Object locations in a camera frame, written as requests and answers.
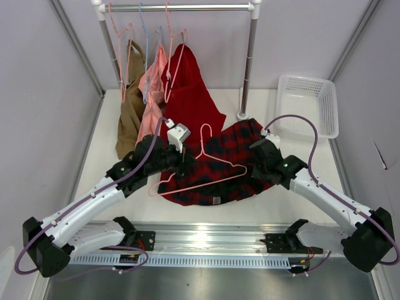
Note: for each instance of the pink wire hanger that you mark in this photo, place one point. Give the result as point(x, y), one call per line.
point(202, 153)

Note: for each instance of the metal clothes rack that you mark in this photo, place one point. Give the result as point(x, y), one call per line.
point(253, 7)

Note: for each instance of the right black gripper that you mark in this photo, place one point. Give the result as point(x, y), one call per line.
point(256, 174)

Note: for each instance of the white plastic basket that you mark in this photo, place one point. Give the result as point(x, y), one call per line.
point(312, 98)

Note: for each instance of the pink skirt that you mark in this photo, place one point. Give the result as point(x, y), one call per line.
point(151, 86)

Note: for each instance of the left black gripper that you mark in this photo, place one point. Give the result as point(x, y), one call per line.
point(184, 160)

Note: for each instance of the blue wire hanger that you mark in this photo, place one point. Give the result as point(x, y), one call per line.
point(158, 32)

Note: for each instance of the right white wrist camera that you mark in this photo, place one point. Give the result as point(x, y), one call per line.
point(275, 139)

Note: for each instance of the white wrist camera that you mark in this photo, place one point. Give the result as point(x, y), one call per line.
point(275, 139)
point(177, 134)

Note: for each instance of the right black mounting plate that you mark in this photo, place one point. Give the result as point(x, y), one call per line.
point(282, 243)

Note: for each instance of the pink hanger far left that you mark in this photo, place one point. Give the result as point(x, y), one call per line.
point(124, 32)

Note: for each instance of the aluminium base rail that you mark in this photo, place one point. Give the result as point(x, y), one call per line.
point(201, 245)

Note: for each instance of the black mounting plate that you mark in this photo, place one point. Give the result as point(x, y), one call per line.
point(144, 240)
point(282, 243)

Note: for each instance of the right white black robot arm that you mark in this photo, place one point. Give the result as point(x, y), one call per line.
point(363, 235)

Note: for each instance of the pink hanger holding red skirt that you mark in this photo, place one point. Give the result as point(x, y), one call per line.
point(173, 53)

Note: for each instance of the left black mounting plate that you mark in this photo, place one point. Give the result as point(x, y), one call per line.
point(144, 240)

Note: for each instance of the solid red skirt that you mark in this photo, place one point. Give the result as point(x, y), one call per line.
point(189, 101)

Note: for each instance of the brown skirt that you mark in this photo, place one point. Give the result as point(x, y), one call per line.
point(132, 108)

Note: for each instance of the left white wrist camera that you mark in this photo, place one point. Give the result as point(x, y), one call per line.
point(177, 134)

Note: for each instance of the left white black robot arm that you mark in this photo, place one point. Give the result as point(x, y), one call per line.
point(57, 239)

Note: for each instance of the red plaid skirt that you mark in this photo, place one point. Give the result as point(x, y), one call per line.
point(232, 144)

